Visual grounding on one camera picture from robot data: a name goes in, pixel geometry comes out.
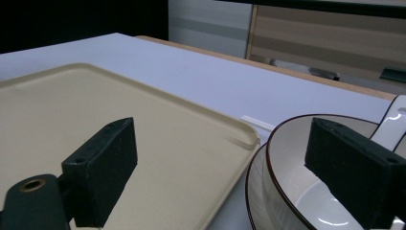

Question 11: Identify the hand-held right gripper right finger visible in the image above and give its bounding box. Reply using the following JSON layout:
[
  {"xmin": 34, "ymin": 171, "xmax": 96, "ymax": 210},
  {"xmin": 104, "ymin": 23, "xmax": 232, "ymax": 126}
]
[{"xmin": 304, "ymin": 117, "xmax": 406, "ymax": 230}]

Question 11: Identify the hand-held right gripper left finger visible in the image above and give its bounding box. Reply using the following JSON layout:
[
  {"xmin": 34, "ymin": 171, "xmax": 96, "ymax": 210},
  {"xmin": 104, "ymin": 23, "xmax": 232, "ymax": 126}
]
[{"xmin": 61, "ymin": 117, "xmax": 139, "ymax": 229}]

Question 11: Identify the white bowl with dark rim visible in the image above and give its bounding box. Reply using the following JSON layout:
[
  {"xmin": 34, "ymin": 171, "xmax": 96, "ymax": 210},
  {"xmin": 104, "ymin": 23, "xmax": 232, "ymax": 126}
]
[{"xmin": 262, "ymin": 113, "xmax": 406, "ymax": 230}]

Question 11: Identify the white spoon with dark rim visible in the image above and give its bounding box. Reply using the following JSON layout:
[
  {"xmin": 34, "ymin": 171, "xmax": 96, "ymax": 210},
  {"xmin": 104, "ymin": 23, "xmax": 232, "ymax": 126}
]
[{"xmin": 369, "ymin": 94, "xmax": 406, "ymax": 153}]

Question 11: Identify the beige plastic tray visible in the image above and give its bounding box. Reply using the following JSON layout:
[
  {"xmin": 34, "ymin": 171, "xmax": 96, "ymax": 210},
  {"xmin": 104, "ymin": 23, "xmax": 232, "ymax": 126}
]
[{"xmin": 0, "ymin": 62, "xmax": 261, "ymax": 230}]

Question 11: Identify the white plate with dark rim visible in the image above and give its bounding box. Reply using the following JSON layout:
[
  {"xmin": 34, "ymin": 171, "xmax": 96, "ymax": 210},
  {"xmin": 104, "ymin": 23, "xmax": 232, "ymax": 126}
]
[{"xmin": 244, "ymin": 143, "xmax": 271, "ymax": 230}]

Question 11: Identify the dark green flat object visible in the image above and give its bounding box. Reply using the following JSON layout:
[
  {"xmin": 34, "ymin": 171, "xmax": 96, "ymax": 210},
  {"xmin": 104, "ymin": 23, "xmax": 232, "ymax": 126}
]
[{"xmin": 378, "ymin": 67, "xmax": 406, "ymax": 84}]

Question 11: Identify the white thin stick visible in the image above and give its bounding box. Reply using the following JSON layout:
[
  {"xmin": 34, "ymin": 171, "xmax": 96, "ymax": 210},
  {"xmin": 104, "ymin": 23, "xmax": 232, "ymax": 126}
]
[{"xmin": 239, "ymin": 114, "xmax": 276, "ymax": 132}]

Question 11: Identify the grey flat object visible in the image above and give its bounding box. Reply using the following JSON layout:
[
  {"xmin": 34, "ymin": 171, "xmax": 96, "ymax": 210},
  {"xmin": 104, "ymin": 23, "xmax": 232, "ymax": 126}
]
[{"xmin": 270, "ymin": 57, "xmax": 341, "ymax": 81}]

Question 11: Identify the striped wooden panel cabinet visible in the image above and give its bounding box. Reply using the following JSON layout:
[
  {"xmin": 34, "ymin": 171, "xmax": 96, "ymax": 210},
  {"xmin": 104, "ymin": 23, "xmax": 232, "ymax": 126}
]
[{"xmin": 245, "ymin": 3, "xmax": 406, "ymax": 84}]

